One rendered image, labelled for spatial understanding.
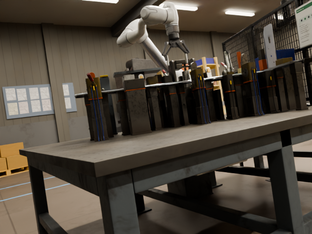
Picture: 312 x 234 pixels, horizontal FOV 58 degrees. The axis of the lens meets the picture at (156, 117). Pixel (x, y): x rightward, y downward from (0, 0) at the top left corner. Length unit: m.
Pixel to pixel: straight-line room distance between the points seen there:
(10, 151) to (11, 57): 2.39
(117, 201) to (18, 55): 7.50
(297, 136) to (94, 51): 7.72
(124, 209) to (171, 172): 0.19
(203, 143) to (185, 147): 0.08
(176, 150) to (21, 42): 7.60
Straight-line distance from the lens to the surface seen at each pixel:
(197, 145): 0.90
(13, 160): 7.00
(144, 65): 7.89
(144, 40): 2.56
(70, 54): 8.46
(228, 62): 2.32
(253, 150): 1.15
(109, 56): 8.84
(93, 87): 1.64
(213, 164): 1.01
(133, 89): 1.69
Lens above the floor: 0.79
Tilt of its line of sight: level
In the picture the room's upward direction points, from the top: 8 degrees counter-clockwise
